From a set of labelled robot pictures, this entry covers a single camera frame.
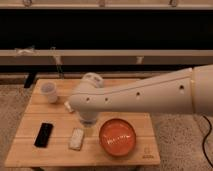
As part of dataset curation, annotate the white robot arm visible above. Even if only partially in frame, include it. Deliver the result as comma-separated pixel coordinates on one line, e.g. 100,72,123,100
69,65,213,124

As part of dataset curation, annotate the white small bottle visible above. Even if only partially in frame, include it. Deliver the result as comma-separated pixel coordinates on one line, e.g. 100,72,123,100
64,101,74,113

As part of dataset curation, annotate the orange bowl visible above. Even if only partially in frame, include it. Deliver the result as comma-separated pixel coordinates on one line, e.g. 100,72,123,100
99,118,136,157

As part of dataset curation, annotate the wooden table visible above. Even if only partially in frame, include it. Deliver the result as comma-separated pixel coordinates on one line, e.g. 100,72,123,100
5,79,160,167

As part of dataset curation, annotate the translucent plastic cup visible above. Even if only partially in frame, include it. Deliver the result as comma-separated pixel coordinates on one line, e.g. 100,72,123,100
40,82,58,103

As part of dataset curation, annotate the black rectangular phone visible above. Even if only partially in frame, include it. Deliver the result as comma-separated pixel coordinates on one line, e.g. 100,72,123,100
34,123,53,148

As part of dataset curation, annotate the black power cable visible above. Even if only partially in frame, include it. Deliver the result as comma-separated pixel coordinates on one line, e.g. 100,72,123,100
200,115,213,165

